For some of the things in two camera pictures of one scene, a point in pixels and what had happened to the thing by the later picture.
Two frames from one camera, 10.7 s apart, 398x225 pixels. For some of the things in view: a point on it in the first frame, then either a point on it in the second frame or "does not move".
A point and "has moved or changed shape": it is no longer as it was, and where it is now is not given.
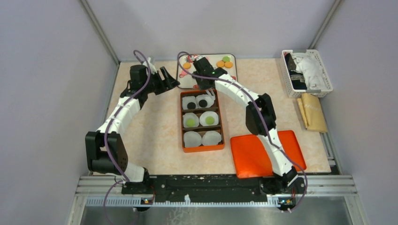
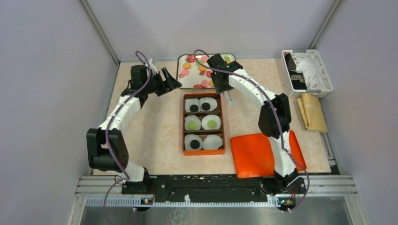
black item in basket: (298, 79) does not move
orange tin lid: (251, 158) does not move
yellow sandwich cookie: (187, 65) does not move
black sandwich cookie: (202, 103) has moved or changed shape
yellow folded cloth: (312, 113) does not move
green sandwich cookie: (210, 120) has moved or changed shape
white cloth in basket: (308, 63) does not move
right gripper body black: (201, 84) -> (220, 86)
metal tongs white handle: (213, 96) has moved or changed shape
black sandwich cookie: (191, 105) has moved or changed shape
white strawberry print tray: (185, 78) does not move
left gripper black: (168, 83) does not move
